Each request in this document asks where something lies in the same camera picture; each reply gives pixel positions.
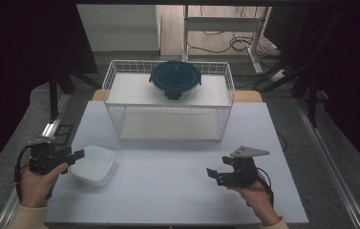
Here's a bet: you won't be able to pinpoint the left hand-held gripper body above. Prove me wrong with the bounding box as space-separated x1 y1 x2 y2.
28 136 69 176

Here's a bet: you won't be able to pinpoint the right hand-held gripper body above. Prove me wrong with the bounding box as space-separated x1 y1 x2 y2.
230 145 270 187

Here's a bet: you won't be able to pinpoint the white square plastic container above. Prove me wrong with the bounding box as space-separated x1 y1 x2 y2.
69 144 117 188

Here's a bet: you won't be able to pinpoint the white wire shelf rack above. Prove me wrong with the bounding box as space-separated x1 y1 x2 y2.
101 59 236 143

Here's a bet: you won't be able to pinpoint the round container dark blue lid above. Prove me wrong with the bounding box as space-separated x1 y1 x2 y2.
148 60 202 103

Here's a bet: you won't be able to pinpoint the person's left hand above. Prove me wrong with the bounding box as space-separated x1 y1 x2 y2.
19 162 69 208

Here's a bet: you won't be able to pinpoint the person's right hand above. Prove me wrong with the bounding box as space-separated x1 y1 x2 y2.
229 173 282 227

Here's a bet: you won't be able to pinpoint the black metal stand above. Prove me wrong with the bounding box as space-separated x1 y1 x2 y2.
48 63 103 124
253 6 349 128

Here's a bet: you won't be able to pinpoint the wooden table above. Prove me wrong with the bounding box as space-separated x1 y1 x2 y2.
91 89 264 103

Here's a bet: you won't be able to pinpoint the dark curtain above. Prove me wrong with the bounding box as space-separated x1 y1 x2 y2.
263 0 360 184
0 0 99 186

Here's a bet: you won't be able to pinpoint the white power strip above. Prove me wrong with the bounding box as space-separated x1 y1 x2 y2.
269 69 288 82

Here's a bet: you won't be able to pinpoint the white cabinet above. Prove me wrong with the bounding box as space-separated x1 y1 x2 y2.
76 4 162 52

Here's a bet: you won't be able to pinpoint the black floor bracket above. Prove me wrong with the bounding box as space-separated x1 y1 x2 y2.
51 123 74 147

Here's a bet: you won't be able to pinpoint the right hand-held gripper black cable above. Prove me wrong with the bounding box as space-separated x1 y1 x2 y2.
257 167 275 208

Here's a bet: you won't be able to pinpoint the hand-held gripper black cable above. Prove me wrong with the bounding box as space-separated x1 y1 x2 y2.
257 167 275 208
13 144 34 203

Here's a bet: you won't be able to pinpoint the aluminium rail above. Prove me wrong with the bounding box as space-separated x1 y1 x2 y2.
0 94 73 229
293 96 360 229

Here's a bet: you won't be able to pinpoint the left hand-held gripper black cable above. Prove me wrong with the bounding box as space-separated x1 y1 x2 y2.
13 144 34 203

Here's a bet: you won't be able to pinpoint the black cable beside table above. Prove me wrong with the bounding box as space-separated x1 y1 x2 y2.
276 131 288 154

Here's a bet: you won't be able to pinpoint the black floor cables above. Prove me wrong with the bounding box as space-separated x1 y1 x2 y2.
186 5 285 70

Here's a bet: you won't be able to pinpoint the white metal desk frame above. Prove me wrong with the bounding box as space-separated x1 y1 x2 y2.
181 4 272 75

